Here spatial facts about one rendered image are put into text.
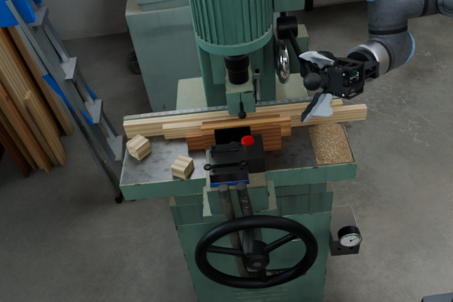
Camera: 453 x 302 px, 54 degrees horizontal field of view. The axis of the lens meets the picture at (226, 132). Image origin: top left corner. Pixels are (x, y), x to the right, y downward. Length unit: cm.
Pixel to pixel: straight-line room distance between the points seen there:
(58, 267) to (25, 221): 37
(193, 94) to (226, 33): 62
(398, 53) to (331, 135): 25
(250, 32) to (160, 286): 133
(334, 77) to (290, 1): 30
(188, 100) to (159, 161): 39
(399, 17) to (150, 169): 71
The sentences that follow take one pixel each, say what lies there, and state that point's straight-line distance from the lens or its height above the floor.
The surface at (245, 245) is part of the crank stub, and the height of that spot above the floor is 94.
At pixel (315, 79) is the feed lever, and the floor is 123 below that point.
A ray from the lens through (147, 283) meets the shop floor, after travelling 206.
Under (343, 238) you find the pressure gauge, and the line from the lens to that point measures 130.
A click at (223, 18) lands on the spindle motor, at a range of 95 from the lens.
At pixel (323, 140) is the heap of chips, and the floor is 93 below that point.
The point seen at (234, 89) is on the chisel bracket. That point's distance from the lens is 111.
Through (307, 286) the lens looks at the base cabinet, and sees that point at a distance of 162.
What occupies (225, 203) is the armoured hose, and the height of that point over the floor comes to 93.
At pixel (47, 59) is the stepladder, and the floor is 86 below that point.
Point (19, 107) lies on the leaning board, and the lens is 244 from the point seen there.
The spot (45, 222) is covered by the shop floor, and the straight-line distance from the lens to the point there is 244.
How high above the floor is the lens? 174
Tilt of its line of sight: 43 degrees down
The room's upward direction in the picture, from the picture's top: 8 degrees counter-clockwise
